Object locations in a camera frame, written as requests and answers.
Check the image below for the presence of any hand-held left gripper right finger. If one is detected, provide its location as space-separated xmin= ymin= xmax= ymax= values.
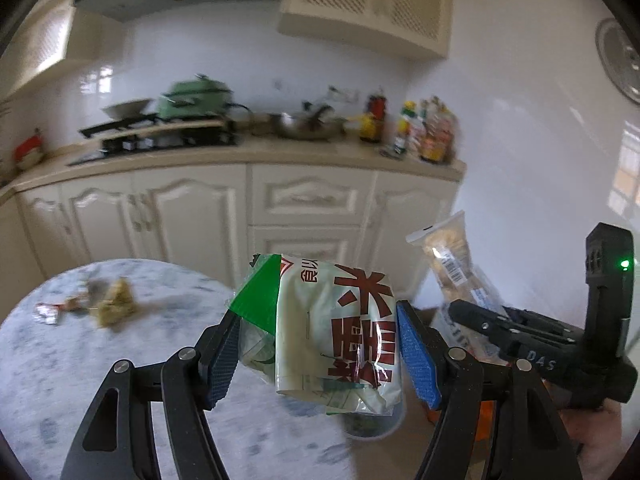
xmin=395 ymin=301 xmax=583 ymax=480

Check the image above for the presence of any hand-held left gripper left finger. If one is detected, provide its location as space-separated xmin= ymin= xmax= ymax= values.
xmin=60 ymin=309 xmax=244 ymax=480

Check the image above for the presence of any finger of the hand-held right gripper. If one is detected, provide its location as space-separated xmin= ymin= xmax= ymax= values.
xmin=502 ymin=306 xmax=584 ymax=342
xmin=447 ymin=299 xmax=582 ymax=347

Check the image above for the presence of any light blue trash bin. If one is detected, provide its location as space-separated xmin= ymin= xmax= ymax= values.
xmin=342 ymin=402 xmax=407 ymax=441

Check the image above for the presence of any clear snack bag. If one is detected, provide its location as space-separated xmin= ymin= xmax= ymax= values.
xmin=405 ymin=210 xmax=507 ymax=362

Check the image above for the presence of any green and white packaging bag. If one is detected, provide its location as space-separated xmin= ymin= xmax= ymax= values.
xmin=230 ymin=252 xmax=406 ymax=417

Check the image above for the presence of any person's right hand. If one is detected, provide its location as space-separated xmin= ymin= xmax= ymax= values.
xmin=557 ymin=401 xmax=623 ymax=480

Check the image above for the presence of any orange plastic bag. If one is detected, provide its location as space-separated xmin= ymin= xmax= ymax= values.
xmin=425 ymin=399 xmax=497 ymax=444

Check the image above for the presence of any cream cabinet door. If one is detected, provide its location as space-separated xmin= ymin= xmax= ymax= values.
xmin=17 ymin=187 xmax=76 ymax=272
xmin=144 ymin=165 xmax=249 ymax=287
xmin=62 ymin=180 xmax=149 ymax=264
xmin=364 ymin=172 xmax=461 ymax=307

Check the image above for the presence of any yellowish leaf wrapper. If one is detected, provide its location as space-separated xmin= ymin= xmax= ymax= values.
xmin=92 ymin=277 xmax=139 ymax=331

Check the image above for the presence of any medium cream cabinet drawer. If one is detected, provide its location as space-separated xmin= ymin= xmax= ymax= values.
xmin=248 ymin=225 xmax=364 ymax=267

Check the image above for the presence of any round marble-pattern table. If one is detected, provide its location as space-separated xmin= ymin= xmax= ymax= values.
xmin=0 ymin=258 xmax=352 ymax=480

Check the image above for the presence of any small brown scrap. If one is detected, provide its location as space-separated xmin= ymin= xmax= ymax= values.
xmin=64 ymin=282 xmax=94 ymax=311

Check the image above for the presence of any red and white wrapper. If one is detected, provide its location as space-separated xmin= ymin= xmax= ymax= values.
xmin=33 ymin=299 xmax=64 ymax=326

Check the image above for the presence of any cream kitchen base cabinet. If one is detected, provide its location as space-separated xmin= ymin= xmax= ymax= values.
xmin=0 ymin=142 xmax=468 ymax=307

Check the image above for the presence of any large cream cabinet drawer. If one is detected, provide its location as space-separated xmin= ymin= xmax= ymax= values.
xmin=249 ymin=164 xmax=376 ymax=226

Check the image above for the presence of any row of condiment bottles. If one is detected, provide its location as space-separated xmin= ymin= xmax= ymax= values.
xmin=357 ymin=92 xmax=460 ymax=165

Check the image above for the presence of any black gas stove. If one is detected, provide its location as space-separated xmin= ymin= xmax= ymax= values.
xmin=67 ymin=112 xmax=242 ymax=167

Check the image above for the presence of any metal wok with food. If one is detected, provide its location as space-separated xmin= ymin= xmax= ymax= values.
xmin=271 ymin=102 xmax=347 ymax=141

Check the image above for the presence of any green cooking pot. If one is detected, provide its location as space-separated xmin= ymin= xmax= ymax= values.
xmin=157 ymin=75 xmax=234 ymax=121

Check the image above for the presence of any red and white object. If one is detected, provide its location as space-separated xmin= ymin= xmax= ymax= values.
xmin=13 ymin=129 xmax=47 ymax=169

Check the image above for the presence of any round wall exhaust fan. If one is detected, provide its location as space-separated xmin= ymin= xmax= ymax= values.
xmin=594 ymin=17 xmax=640 ymax=107

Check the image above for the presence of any black power cable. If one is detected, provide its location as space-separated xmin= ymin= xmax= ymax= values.
xmin=225 ymin=103 xmax=254 ymax=134

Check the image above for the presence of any cream wall cabinet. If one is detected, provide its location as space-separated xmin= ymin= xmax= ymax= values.
xmin=0 ymin=7 xmax=126 ymax=102
xmin=277 ymin=0 xmax=469 ymax=59

